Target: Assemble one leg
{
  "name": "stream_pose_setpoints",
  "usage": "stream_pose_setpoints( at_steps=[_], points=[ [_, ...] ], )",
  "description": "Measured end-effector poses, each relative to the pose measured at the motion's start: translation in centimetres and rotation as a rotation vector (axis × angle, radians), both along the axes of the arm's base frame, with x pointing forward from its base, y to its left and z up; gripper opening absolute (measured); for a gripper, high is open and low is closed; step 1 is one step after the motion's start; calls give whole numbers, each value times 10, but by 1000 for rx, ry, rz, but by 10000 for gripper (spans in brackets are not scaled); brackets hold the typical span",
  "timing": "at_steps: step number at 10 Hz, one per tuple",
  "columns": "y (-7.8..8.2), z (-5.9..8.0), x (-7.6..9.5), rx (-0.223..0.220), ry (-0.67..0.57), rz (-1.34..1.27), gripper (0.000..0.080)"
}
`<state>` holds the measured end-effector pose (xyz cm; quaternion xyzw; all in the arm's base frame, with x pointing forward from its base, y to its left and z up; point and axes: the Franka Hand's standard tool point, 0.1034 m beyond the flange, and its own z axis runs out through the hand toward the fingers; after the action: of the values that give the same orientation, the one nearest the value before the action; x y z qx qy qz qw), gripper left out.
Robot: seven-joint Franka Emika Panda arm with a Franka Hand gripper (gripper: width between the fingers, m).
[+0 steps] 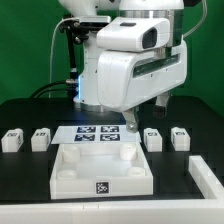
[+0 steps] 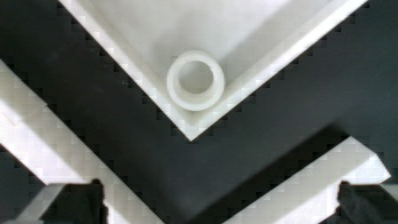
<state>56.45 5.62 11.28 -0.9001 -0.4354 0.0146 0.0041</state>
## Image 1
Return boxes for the black cables at base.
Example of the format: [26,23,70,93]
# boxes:
[29,78,79,99]

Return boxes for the white square table top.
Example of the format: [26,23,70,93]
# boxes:
[50,142,153,199]

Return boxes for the white sheet with markers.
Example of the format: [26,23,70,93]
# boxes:
[52,125,141,144]

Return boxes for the white camera cable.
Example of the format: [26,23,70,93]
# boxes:
[48,17,80,99]

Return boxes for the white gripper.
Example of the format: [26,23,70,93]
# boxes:
[97,42,187,133]

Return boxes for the white obstacle fence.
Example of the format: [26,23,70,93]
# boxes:
[0,156,224,224]

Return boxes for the black camera on stand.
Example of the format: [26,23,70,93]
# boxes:
[59,15,108,97]

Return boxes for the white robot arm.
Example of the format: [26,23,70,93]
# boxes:
[58,0,187,132]

